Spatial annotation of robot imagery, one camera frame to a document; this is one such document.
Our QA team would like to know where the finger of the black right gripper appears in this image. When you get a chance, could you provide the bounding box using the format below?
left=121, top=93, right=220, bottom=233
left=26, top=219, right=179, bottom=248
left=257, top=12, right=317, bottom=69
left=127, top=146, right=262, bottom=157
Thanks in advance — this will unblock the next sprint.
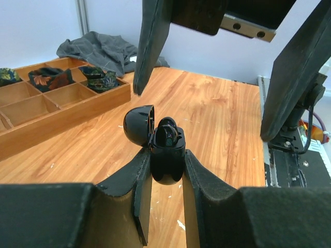
left=260, top=0, right=330, bottom=142
left=133, top=0, right=173, bottom=96

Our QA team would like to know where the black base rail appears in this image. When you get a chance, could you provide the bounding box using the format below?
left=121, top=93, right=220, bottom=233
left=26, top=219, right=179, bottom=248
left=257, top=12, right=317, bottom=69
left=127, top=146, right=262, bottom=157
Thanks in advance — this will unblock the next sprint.
left=265, top=130, right=330, bottom=188

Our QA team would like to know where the black earbud case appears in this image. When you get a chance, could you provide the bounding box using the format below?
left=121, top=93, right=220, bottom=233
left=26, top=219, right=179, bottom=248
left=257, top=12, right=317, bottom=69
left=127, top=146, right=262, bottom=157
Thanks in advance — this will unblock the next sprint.
left=123, top=105, right=186, bottom=185

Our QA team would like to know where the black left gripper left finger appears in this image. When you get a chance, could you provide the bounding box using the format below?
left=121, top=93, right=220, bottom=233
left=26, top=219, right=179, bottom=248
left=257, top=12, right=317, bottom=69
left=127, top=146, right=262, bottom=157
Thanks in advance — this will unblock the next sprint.
left=1, top=148, right=152, bottom=247

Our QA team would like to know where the dark red rolled belt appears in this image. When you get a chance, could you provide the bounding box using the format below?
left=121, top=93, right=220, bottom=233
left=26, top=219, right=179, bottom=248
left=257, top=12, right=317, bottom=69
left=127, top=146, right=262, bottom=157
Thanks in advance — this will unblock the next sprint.
left=28, top=67, right=75, bottom=92

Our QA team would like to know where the grey crumpled cloth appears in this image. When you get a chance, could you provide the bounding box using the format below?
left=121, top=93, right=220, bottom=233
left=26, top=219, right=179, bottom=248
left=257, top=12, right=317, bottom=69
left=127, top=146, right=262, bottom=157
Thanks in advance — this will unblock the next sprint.
left=56, top=30, right=171, bottom=78

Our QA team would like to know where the dark green rolled belt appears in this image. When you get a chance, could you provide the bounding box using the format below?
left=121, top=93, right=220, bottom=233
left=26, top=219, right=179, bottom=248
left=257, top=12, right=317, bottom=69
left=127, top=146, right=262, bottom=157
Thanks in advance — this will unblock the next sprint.
left=78, top=66, right=120, bottom=94

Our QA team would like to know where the wooden compartment tray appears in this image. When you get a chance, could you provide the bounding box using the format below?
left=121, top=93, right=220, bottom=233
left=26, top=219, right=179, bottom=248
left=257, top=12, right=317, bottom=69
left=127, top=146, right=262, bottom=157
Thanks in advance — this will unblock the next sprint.
left=1, top=57, right=131, bottom=160

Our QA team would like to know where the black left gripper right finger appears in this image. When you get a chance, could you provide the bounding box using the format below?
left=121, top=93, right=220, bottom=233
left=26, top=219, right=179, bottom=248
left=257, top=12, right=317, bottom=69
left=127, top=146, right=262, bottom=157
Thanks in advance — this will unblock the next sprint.
left=183, top=150, right=330, bottom=247

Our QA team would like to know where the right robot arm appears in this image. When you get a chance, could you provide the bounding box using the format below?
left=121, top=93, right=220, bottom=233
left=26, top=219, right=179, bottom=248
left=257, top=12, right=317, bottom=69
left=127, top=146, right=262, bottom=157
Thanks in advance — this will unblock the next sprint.
left=133, top=1, right=330, bottom=144

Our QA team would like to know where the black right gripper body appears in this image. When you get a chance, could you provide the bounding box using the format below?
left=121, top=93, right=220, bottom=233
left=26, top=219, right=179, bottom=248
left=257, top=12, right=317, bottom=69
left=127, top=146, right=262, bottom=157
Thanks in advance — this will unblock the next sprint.
left=171, top=0, right=295, bottom=42

